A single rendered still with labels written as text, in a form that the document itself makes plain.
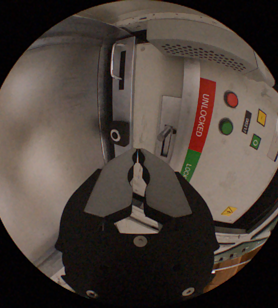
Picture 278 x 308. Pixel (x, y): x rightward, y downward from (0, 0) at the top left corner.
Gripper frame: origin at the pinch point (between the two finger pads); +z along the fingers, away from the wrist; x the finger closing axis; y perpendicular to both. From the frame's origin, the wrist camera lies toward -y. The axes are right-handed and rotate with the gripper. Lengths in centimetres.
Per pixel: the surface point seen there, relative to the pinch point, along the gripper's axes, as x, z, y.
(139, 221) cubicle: 2.7, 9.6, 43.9
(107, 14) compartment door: -9.9, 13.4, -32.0
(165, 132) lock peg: 5.3, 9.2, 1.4
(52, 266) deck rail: -29, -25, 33
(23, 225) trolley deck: -26.9, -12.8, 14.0
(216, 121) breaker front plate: 15.5, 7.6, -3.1
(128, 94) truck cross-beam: -2.5, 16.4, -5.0
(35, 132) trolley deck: -18.5, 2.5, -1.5
